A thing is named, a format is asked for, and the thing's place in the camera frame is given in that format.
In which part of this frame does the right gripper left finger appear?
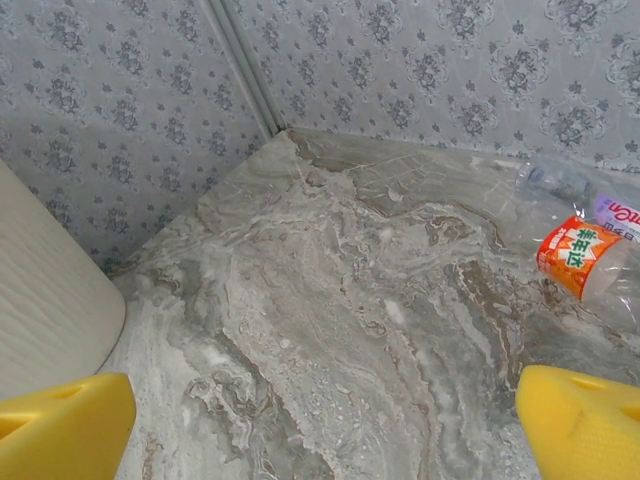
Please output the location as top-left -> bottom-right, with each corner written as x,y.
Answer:
0,371 -> 138,480

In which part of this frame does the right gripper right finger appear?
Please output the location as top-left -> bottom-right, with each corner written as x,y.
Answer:
516,364 -> 640,480

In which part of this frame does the small bottle orange star label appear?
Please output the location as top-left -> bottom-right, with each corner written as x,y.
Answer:
536,214 -> 640,326

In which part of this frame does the beige round bin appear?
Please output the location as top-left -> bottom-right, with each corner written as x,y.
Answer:
0,159 -> 127,401

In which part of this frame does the clear bottle purple label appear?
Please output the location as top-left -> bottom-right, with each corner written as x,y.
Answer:
514,152 -> 640,241

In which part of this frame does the aluminium left rear frame post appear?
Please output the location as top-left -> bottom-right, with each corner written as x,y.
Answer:
207,0 -> 289,137

